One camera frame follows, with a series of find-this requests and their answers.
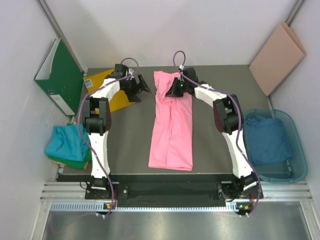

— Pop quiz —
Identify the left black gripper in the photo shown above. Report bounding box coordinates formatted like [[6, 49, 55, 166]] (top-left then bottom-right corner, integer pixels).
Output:
[[120, 73, 151, 102]]

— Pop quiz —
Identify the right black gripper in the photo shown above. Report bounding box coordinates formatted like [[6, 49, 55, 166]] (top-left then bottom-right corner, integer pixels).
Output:
[[165, 77, 189, 98]]

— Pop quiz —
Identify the pink t shirt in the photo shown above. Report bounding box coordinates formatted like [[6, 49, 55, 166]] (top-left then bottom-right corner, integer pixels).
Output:
[[148, 71, 193, 171]]

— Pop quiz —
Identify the green t shirt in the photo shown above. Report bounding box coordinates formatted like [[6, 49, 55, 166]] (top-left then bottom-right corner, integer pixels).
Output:
[[48, 156, 89, 170]]

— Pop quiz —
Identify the teal t shirt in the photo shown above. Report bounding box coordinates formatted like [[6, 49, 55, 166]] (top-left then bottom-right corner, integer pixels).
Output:
[[45, 124, 90, 162]]

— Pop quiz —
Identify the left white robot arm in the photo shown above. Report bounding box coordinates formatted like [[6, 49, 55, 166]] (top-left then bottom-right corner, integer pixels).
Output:
[[80, 63, 151, 199]]

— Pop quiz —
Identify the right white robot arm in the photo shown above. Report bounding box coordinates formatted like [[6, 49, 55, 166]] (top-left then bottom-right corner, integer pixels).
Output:
[[165, 65, 261, 198]]

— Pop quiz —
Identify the yellow padded envelope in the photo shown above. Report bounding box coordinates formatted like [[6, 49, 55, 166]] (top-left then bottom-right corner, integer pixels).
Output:
[[83, 68, 134, 113]]

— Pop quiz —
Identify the blue t shirt in bin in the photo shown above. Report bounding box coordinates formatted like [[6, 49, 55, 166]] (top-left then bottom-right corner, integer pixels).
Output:
[[244, 115, 293, 166]]

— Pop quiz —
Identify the beige paper folder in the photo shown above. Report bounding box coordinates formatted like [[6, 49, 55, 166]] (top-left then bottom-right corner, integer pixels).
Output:
[[249, 23, 307, 96]]

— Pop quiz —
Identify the teal plastic bin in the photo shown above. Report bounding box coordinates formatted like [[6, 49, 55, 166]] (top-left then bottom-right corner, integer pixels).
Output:
[[242, 109, 308, 184]]

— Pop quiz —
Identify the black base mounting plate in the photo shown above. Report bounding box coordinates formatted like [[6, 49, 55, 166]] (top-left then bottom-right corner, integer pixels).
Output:
[[82, 173, 259, 208]]

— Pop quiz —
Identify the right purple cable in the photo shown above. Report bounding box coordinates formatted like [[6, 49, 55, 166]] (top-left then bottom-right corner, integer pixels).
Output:
[[172, 50, 262, 217]]

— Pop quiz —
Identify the purple cable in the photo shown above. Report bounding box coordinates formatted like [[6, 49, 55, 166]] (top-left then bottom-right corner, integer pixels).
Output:
[[172, 50, 262, 217], [77, 57, 140, 217]]

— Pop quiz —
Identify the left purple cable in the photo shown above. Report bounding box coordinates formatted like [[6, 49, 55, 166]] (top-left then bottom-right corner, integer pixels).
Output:
[[77, 57, 140, 217]]

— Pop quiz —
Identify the green ring binder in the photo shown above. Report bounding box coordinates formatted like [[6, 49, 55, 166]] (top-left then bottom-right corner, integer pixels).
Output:
[[34, 39, 84, 116]]

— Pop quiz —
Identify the grey slotted cable duct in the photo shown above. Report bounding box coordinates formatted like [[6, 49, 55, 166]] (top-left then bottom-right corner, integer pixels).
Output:
[[50, 202, 250, 213]]

